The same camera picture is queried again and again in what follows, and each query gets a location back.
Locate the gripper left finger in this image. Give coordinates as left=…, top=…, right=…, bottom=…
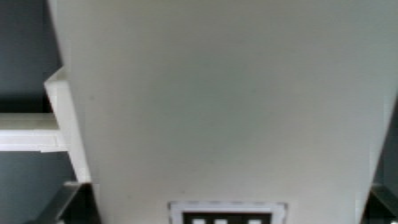
left=24, top=182, right=102, bottom=224

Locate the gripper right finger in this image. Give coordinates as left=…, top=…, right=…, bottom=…
left=361, top=184, right=398, bottom=224

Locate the white cabinet top block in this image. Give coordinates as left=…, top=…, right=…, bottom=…
left=50, top=0, right=398, bottom=224

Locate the white U-shaped fence frame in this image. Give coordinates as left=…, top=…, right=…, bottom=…
left=0, top=113, right=68, bottom=153

